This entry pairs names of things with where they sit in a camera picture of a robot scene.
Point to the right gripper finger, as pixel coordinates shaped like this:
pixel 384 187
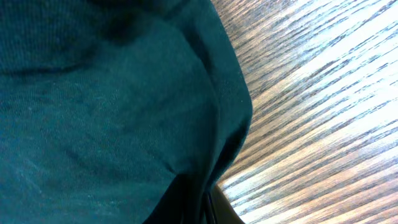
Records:
pixel 222 211

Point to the black shorts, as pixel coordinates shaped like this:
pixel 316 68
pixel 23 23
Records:
pixel 116 111

